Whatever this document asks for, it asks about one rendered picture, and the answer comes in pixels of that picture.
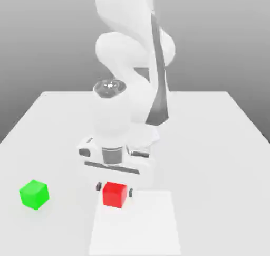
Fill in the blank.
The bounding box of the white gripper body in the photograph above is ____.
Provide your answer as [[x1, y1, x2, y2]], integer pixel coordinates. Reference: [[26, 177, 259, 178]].
[[81, 159, 153, 186]]

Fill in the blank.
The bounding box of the small red cube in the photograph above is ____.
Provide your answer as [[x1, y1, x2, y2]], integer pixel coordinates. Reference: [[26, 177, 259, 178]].
[[102, 181, 128, 210]]

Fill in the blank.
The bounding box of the small green cube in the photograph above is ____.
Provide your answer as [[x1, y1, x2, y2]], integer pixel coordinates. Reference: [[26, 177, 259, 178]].
[[19, 179, 50, 211]]

